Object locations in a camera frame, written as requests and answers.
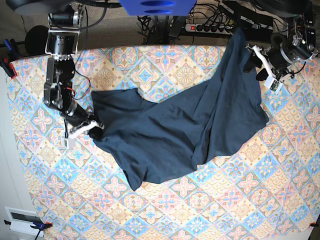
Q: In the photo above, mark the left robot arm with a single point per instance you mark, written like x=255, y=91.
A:
x=299, y=42

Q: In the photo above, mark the blue clamp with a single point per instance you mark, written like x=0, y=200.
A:
x=10, y=45
x=37, y=225

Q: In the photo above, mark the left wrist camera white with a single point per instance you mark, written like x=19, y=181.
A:
x=274, y=80

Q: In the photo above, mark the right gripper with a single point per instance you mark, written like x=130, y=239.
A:
x=77, y=116

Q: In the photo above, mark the white wall outlet box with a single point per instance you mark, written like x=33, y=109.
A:
x=22, y=220

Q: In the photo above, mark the blue clamp lower left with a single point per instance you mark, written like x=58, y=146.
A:
x=37, y=225

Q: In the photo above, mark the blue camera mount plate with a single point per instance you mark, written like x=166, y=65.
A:
x=157, y=7

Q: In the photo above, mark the red clamp lower right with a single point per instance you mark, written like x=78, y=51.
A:
x=314, y=225

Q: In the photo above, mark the red black clamp upper left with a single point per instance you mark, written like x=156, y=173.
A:
x=8, y=68

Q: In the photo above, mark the white power strip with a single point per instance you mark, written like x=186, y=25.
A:
x=208, y=28

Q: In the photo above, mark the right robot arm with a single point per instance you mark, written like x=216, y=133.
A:
x=61, y=44

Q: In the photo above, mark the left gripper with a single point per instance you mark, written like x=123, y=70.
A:
x=280, y=58

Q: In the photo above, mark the blue clamp upper left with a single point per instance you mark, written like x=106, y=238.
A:
x=10, y=45

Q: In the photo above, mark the patterned colourful tablecloth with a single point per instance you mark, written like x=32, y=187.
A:
x=269, y=188

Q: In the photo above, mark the black round stool base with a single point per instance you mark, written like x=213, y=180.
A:
x=36, y=39

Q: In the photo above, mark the dark navy t-shirt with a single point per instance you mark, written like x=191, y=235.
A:
x=157, y=142

